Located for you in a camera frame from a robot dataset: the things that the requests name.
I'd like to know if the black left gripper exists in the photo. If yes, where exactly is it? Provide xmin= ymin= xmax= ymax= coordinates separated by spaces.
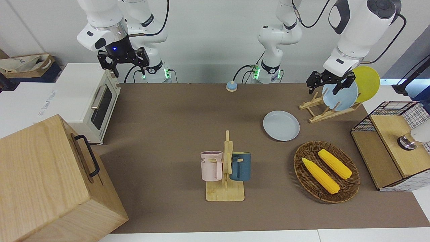
xmin=307 ymin=69 xmax=356 ymax=95

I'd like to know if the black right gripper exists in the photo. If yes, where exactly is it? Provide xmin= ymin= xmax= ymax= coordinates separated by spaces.
xmin=97 ymin=34 xmax=150 ymax=78

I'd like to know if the gray plate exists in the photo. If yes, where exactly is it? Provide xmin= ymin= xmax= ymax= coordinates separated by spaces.
xmin=263 ymin=111 xmax=300 ymax=142

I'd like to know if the light blue plate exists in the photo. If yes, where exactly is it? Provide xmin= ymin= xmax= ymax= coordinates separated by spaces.
xmin=322 ymin=80 xmax=359 ymax=112

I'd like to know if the wooden plate rack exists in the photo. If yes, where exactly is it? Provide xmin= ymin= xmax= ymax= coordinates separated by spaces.
xmin=299 ymin=91 xmax=363 ymax=123

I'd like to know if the yellow plate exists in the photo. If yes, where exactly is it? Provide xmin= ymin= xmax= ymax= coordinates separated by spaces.
xmin=353 ymin=66 xmax=381 ymax=103

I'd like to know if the white toaster oven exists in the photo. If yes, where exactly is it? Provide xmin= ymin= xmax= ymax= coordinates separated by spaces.
xmin=35 ymin=63 xmax=121 ymax=146

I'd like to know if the brown table mat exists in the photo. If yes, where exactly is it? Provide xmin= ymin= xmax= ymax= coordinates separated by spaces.
xmin=95 ymin=83 xmax=430 ymax=234

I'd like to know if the yellow corn cob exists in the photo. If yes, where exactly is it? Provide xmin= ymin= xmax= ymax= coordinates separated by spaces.
xmin=318 ymin=149 xmax=353 ymax=180
xmin=302 ymin=157 xmax=341 ymax=195

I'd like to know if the brown cardboard box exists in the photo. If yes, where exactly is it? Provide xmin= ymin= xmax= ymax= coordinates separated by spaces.
xmin=0 ymin=53 xmax=55 ymax=79

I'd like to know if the brown wicker basket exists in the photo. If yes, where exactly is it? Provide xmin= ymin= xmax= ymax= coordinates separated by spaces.
xmin=294 ymin=141 xmax=361 ymax=203

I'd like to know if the white object with metal base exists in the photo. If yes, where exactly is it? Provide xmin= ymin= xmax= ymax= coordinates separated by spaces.
xmin=397 ymin=124 xmax=430 ymax=151

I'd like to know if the white cloth bag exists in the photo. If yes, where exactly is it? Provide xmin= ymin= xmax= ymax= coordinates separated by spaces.
xmin=0 ymin=55 xmax=44 ymax=73

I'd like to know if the teal blue mug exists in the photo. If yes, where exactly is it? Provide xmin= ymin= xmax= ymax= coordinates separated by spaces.
xmin=230 ymin=152 xmax=251 ymax=182

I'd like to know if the pink mug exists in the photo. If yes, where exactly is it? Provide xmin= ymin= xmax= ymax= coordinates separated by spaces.
xmin=201 ymin=151 xmax=223 ymax=182

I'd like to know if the wooden drawer cabinet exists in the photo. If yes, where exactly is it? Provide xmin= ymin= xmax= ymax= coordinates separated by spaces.
xmin=0 ymin=114 xmax=129 ymax=242

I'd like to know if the wooden mug tree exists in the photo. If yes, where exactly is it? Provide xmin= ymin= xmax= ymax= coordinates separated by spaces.
xmin=206 ymin=130 xmax=245 ymax=202

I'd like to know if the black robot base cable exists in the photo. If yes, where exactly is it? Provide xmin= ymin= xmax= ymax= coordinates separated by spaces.
xmin=124 ymin=65 xmax=143 ymax=83
xmin=233 ymin=50 xmax=266 ymax=84

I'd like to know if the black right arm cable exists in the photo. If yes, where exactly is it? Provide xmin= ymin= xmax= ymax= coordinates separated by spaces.
xmin=128 ymin=0 xmax=170 ymax=37

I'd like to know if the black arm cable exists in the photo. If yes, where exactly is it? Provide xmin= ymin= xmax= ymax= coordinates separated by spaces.
xmin=292 ymin=0 xmax=407 ymax=64
xmin=128 ymin=0 xmax=170 ymax=37

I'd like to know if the black wire wooden shelf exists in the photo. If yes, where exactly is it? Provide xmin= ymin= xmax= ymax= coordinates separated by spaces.
xmin=350 ymin=101 xmax=430 ymax=192

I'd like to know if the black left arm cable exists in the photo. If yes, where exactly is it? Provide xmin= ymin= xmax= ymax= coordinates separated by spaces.
xmin=292 ymin=0 xmax=407 ymax=64

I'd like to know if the black drawer handle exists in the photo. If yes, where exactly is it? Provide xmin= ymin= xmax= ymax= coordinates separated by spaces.
xmin=74 ymin=134 xmax=100 ymax=178

